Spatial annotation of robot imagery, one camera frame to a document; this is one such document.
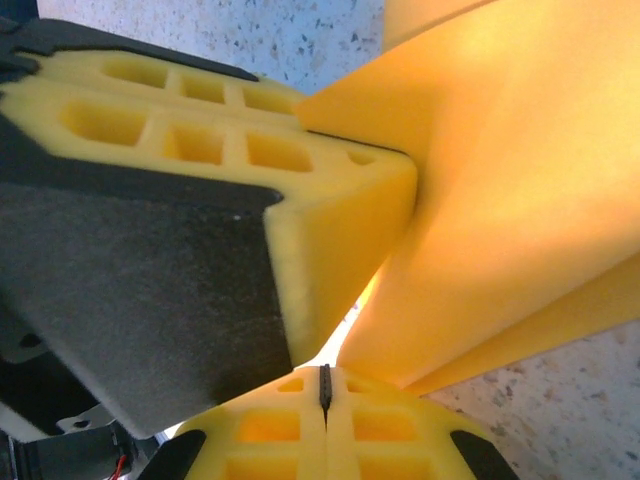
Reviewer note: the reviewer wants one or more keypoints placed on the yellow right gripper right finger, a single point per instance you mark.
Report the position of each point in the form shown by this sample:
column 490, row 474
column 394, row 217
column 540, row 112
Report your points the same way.
column 390, row 440

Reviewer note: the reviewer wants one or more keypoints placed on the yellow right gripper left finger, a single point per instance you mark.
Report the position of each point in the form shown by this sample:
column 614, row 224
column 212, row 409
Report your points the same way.
column 270, row 440

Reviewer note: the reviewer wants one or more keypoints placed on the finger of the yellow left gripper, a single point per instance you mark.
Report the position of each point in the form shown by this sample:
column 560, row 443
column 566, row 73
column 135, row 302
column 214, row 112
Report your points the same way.
column 150, row 75
column 175, row 260

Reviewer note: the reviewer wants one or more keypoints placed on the orange cloth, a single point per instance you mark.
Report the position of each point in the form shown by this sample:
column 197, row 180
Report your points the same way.
column 500, row 190

